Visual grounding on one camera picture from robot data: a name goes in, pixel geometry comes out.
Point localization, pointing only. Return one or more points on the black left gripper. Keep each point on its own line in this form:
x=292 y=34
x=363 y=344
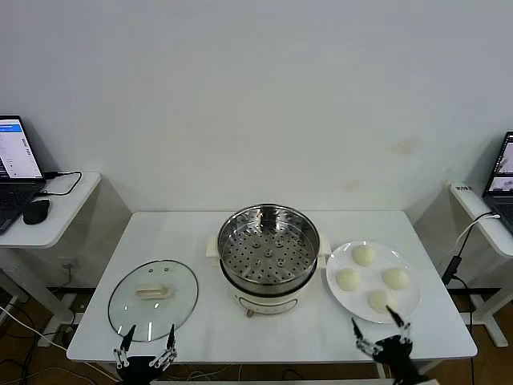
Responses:
x=138 y=367

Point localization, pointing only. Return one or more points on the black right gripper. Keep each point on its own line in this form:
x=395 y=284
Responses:
x=397 y=357

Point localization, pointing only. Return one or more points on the white steamed baozi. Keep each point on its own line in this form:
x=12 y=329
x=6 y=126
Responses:
x=364 y=254
x=347 y=279
x=377 y=300
x=396 y=278

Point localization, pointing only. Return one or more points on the round glass pot lid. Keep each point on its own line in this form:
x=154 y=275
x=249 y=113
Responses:
x=154 y=291

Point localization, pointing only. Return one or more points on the steel perforated steamer basket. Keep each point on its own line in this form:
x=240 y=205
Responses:
x=240 y=256

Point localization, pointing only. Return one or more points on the white round plate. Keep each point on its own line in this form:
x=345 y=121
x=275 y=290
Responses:
x=366 y=281

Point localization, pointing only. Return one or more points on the white side table with label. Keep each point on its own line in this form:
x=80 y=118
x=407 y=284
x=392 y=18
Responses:
x=467 y=200

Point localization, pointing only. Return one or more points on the white side table with mouse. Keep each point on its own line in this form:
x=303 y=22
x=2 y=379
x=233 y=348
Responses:
x=72 y=200

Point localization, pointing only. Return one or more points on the white labelled box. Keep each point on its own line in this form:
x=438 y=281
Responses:
x=463 y=187

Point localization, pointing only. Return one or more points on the black computer mouse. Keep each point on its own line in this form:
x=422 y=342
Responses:
x=36 y=211

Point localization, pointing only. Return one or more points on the black laptop with dark window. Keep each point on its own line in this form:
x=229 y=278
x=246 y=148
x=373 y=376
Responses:
x=505 y=160

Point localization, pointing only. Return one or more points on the black laptop with white window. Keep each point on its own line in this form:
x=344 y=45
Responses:
x=16 y=148

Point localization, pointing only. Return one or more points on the white table frame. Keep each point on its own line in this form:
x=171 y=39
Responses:
x=320 y=382

